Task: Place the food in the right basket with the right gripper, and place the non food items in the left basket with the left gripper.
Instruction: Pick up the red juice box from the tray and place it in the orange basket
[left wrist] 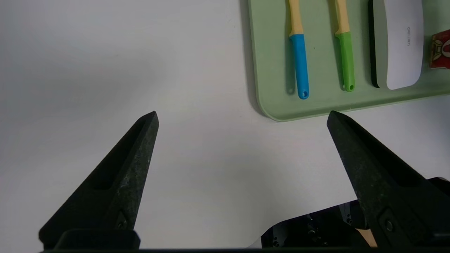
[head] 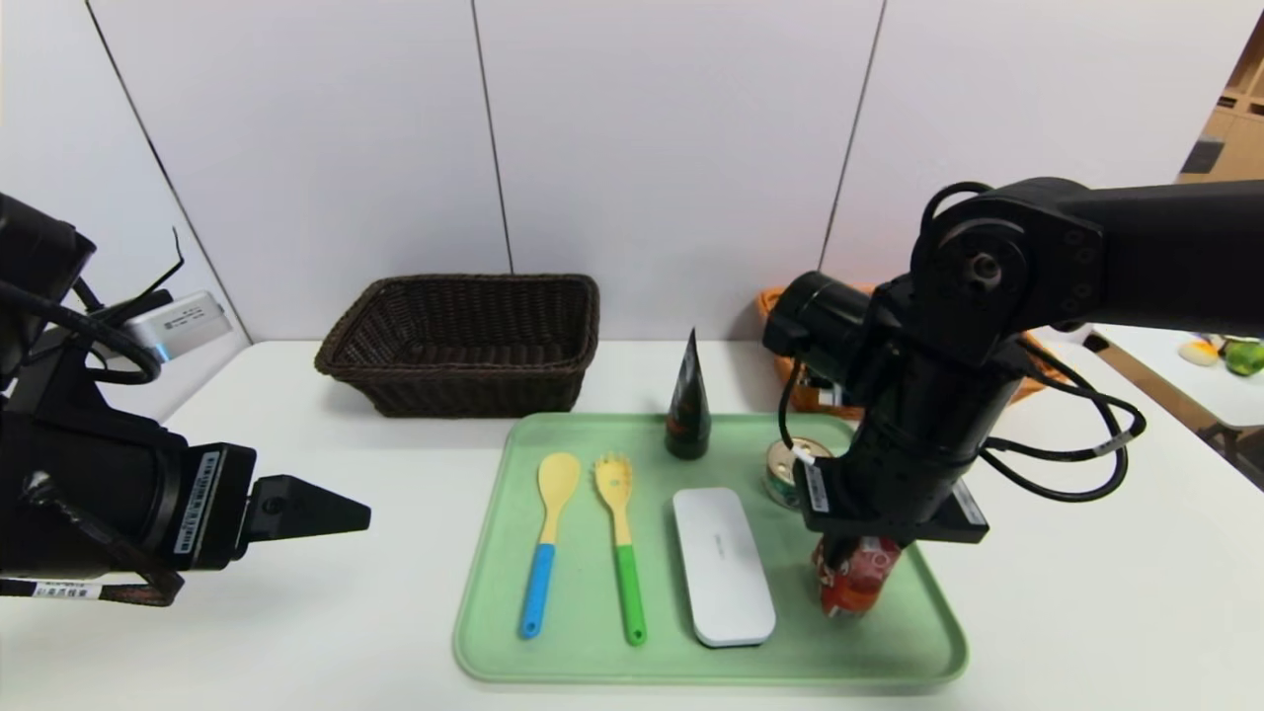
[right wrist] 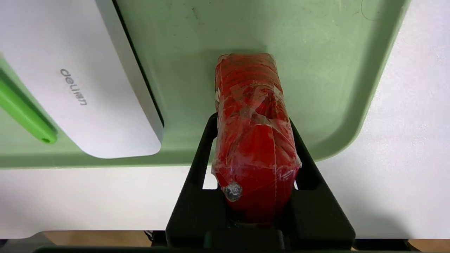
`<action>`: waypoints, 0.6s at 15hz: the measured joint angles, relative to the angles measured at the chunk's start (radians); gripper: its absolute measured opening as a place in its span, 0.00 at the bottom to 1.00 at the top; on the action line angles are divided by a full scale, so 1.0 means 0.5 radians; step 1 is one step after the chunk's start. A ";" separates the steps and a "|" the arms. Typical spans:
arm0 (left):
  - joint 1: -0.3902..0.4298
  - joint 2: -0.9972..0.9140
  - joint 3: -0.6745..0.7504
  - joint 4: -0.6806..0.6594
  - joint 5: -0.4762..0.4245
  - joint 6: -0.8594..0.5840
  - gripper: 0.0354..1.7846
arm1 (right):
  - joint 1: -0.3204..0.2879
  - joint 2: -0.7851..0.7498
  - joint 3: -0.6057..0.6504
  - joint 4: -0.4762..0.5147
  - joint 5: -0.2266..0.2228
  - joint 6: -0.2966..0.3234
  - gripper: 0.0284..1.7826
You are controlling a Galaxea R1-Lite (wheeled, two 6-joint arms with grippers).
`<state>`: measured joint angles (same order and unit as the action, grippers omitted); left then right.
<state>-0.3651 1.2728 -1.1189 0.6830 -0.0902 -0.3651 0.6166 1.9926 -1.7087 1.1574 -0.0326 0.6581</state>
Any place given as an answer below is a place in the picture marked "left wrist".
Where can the light green plastic tray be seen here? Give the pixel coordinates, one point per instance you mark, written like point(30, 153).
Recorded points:
point(274, 70)

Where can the red drink carton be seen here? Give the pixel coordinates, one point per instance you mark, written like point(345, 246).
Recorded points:
point(441, 49)

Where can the black robot chassis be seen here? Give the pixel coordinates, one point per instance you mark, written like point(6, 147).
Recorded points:
point(309, 228)

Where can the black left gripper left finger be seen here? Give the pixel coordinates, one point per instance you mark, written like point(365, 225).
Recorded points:
point(116, 182)

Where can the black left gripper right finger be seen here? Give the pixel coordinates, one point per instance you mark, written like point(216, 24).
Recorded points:
point(379, 182)

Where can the white rectangular case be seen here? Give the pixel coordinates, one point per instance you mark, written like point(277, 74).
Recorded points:
point(400, 52)

